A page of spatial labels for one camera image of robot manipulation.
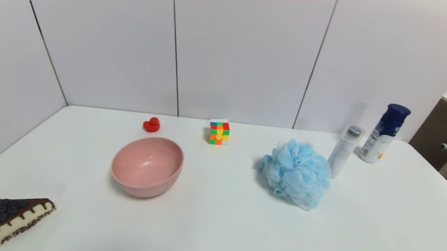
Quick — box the light blue bath loofah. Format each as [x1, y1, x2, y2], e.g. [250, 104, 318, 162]
[254, 136, 335, 213]

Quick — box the pink bowl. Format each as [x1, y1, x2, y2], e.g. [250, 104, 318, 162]
[107, 132, 186, 202]

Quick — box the multicoloured puzzle cube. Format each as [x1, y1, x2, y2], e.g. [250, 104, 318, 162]
[207, 118, 232, 147]

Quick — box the red rubber duck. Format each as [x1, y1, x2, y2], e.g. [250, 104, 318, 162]
[142, 116, 162, 134]

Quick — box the white tube with silver cap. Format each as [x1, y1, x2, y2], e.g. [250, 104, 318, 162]
[325, 123, 366, 182]

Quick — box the white bottle with blue cap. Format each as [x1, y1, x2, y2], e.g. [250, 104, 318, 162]
[358, 100, 412, 167]

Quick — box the brown perforated side panel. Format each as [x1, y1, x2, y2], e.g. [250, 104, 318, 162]
[406, 96, 447, 172]

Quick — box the chocolate blueberry cake slice toy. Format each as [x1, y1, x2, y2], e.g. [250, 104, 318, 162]
[0, 193, 58, 251]

